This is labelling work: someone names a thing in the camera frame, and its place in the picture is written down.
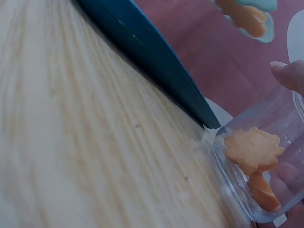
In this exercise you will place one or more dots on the person's right hand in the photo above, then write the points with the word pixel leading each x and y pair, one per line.
pixel 292 76

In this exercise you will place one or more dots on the person's right thumb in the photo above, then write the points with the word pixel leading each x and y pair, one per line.
pixel 288 74

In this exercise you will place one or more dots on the person's right fingers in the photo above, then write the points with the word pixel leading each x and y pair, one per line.
pixel 285 183

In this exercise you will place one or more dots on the clear square jar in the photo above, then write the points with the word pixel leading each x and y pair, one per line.
pixel 273 114

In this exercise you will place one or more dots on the orange flower-shaped piece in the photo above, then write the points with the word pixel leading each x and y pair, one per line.
pixel 264 193
pixel 251 149

